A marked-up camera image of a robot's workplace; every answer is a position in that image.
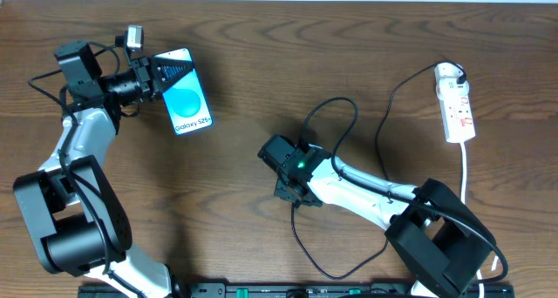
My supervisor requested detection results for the white power strip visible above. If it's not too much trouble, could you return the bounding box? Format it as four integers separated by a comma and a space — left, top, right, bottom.
434, 63, 476, 144

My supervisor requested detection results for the white power strip cord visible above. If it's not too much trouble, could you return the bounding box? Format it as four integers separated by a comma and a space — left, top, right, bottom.
459, 141, 486, 298

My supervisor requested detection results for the blue Galaxy smartphone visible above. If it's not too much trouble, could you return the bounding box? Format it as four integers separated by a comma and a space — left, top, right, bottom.
155, 48, 213, 136

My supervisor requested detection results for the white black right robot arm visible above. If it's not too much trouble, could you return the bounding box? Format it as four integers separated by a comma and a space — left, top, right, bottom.
258, 135, 496, 297

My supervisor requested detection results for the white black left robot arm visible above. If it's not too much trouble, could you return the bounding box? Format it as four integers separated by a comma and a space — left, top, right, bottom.
13, 37, 197, 297

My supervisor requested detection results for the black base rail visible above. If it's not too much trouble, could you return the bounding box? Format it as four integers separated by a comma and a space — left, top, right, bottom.
77, 282, 515, 298

